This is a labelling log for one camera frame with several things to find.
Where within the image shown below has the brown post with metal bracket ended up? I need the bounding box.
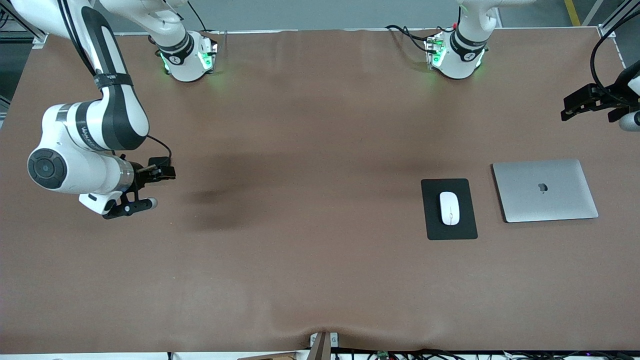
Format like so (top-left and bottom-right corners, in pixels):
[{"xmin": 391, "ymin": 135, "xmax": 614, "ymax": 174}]
[{"xmin": 309, "ymin": 331, "xmax": 339, "ymax": 360}]

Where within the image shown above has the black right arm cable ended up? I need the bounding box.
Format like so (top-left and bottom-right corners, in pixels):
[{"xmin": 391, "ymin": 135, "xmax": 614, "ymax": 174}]
[{"xmin": 59, "ymin": 0, "xmax": 173, "ymax": 163}]

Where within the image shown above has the white computer mouse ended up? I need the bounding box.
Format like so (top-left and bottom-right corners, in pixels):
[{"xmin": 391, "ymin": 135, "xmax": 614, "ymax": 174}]
[{"xmin": 439, "ymin": 191, "xmax": 460, "ymax": 226}]

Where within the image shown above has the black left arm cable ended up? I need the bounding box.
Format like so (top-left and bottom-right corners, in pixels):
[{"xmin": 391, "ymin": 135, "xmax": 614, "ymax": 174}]
[{"xmin": 590, "ymin": 25, "xmax": 640, "ymax": 93}]

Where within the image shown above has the aluminium frame profile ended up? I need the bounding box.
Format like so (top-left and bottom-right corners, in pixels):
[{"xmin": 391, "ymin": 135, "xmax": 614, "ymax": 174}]
[
  {"xmin": 0, "ymin": 5, "xmax": 49, "ymax": 49},
  {"xmin": 597, "ymin": 0, "xmax": 640, "ymax": 38}
]

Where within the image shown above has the brown table cover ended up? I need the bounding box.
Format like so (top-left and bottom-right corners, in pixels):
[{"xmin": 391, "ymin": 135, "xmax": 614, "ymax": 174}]
[{"xmin": 0, "ymin": 27, "xmax": 640, "ymax": 353}]

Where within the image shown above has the black mouse pad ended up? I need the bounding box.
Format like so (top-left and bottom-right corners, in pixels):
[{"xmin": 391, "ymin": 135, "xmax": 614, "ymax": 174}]
[{"xmin": 421, "ymin": 178, "xmax": 479, "ymax": 241}]

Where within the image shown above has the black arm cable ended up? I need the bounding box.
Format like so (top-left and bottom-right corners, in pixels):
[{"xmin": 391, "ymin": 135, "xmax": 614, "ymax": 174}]
[
  {"xmin": 590, "ymin": 25, "xmax": 640, "ymax": 93},
  {"xmin": 59, "ymin": 0, "xmax": 173, "ymax": 163}
]

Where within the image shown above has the black base cable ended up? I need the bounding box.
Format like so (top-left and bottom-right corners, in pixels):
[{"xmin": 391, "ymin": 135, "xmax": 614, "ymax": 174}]
[{"xmin": 385, "ymin": 24, "xmax": 441, "ymax": 53}]

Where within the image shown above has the silver laptop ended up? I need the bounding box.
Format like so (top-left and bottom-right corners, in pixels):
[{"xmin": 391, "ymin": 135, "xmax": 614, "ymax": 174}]
[{"xmin": 491, "ymin": 159, "xmax": 599, "ymax": 224}]

